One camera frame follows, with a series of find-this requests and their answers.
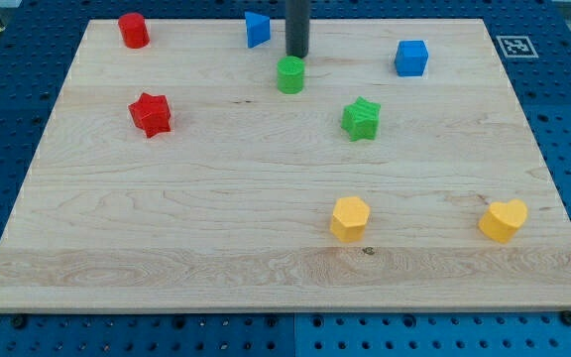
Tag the red cylinder block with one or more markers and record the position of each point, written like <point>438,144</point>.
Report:
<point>133,30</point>

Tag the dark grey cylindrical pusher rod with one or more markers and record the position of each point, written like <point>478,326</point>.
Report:
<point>297,22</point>

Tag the blue cube block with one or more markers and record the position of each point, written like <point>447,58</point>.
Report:
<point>411,58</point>

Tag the yellow hexagon block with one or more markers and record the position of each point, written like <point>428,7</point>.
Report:
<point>350,217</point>

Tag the green star block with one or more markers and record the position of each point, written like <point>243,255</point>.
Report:
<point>361,119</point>

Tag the white fiducial marker tag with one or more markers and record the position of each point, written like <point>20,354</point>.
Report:
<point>517,47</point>

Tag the yellow heart block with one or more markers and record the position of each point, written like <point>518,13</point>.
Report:
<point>501,221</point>

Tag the blue triangular prism block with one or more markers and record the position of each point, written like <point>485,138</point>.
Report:
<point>258,28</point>

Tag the green cylinder block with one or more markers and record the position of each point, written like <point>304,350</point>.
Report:
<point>290,75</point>

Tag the red star block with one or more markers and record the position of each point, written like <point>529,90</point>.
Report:
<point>152,114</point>

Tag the light wooden board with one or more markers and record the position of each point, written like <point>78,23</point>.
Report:
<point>230,210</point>

